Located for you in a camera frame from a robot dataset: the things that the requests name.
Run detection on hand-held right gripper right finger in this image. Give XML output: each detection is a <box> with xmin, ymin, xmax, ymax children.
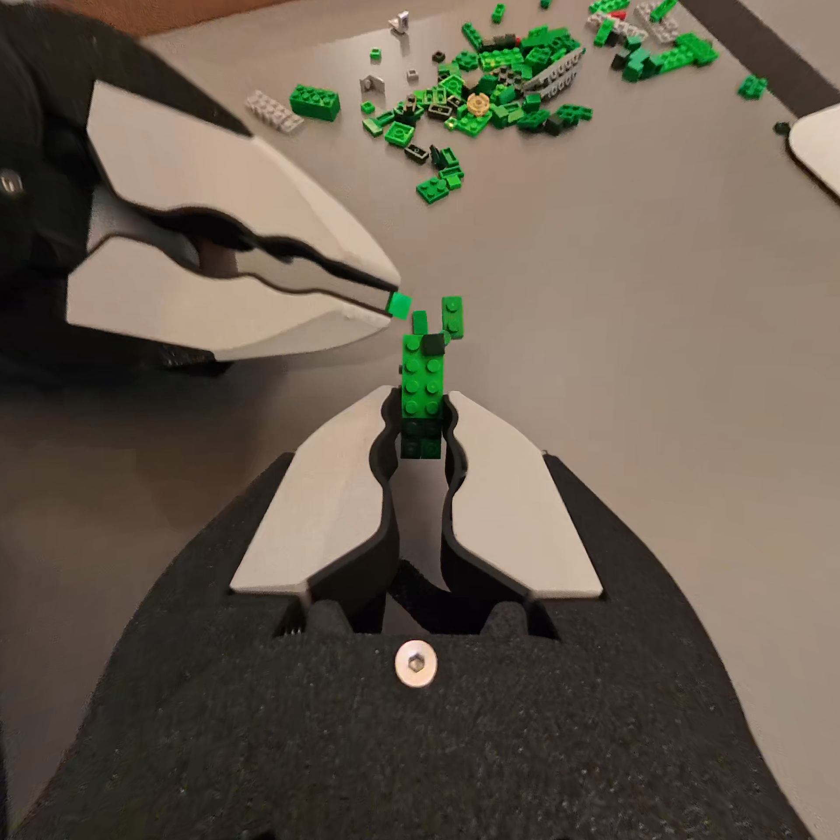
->
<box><xmin>440</xmin><ymin>391</ymin><xmax>605</xmax><ymax>603</ymax></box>

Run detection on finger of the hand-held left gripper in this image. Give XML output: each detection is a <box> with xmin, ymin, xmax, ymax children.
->
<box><xmin>66</xmin><ymin>235</ymin><xmax>396</xmax><ymax>363</ymax></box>
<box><xmin>85</xmin><ymin>79</ymin><xmax>403</xmax><ymax>295</ymax></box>

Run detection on green toy brick model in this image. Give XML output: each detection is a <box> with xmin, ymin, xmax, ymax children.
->
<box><xmin>399</xmin><ymin>295</ymin><xmax>464</xmax><ymax>460</ymax></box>

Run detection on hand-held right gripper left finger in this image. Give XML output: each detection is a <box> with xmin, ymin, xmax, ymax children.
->
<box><xmin>230</xmin><ymin>385</ymin><xmax>403</xmax><ymax>608</ymax></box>

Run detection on pile of green toy bricks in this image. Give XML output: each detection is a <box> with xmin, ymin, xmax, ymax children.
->
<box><xmin>360</xmin><ymin>23</ymin><xmax>595</xmax><ymax>206</ymax></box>

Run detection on heap of green and grey bricks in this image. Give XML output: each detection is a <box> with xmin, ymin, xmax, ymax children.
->
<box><xmin>586</xmin><ymin>0</ymin><xmax>721</xmax><ymax>84</ymax></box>

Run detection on long grey studded plate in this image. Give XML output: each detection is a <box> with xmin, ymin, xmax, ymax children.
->
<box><xmin>245</xmin><ymin>90</ymin><xmax>305</xmax><ymax>134</ymax></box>

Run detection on white rounded board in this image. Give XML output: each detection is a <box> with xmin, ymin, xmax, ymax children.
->
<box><xmin>787</xmin><ymin>104</ymin><xmax>840</xmax><ymax>201</ymax></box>

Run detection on large green eight-stud brick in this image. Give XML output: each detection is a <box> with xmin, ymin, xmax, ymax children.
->
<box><xmin>290</xmin><ymin>84</ymin><xmax>342</xmax><ymax>123</ymax></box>

